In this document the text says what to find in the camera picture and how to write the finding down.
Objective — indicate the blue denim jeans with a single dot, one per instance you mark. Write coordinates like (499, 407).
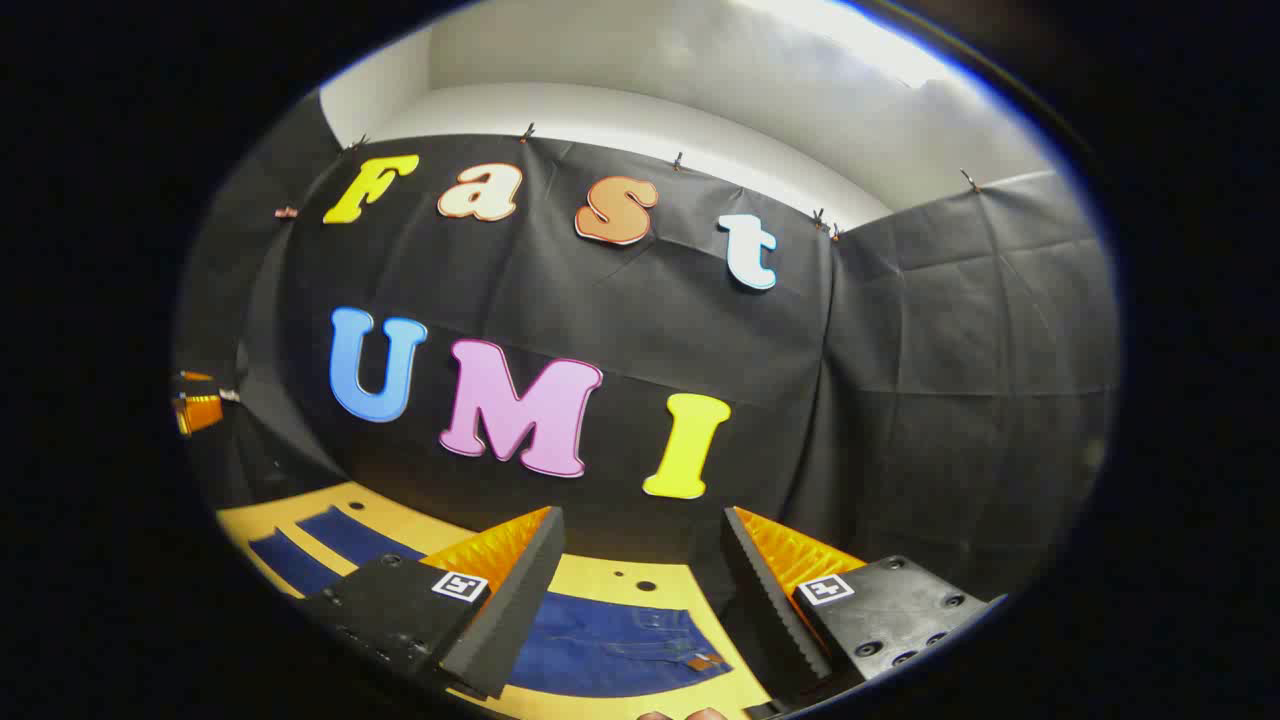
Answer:
(600, 645)

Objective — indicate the black backdrop cloth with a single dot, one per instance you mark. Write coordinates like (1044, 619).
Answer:
(900, 380)

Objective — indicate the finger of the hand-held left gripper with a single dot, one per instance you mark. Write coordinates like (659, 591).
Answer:
(200, 412)

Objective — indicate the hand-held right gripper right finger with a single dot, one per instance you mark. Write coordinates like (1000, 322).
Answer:
(765, 620)

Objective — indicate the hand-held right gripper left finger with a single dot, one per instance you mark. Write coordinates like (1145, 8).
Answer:
(510, 620)

